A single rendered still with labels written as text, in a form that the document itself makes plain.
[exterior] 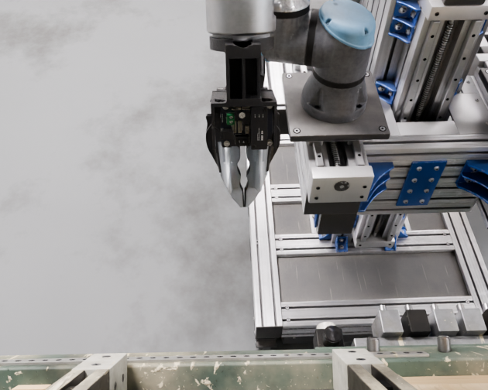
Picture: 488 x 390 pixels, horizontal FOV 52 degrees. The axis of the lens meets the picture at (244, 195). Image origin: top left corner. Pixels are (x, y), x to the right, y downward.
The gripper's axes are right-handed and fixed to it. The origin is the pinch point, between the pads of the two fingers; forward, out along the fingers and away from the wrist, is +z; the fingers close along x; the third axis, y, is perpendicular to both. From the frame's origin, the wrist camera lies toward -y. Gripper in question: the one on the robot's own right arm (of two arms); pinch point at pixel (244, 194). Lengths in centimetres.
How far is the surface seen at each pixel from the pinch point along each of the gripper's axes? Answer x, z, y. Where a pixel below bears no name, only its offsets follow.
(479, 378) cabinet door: 42, 41, -9
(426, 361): 33, 40, -12
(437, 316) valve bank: 44, 45, -32
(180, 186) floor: -26, 65, -159
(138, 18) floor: -60, 0, -284
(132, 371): -20.6, 40.4, -12.4
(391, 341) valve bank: 33, 50, -29
